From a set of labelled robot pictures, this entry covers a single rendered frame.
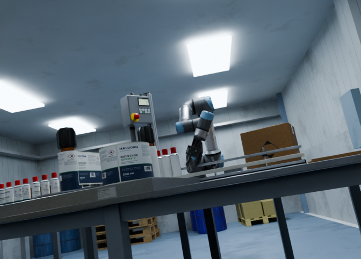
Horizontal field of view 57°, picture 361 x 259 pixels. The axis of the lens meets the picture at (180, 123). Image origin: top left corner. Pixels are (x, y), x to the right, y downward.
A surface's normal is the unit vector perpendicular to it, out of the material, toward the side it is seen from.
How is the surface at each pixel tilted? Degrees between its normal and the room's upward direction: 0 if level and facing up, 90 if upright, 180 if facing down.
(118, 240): 90
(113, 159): 90
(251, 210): 90
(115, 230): 90
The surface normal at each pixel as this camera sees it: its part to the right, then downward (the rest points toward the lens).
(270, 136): -0.44, -0.12
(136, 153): 0.49, -0.26
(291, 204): -0.11, -0.19
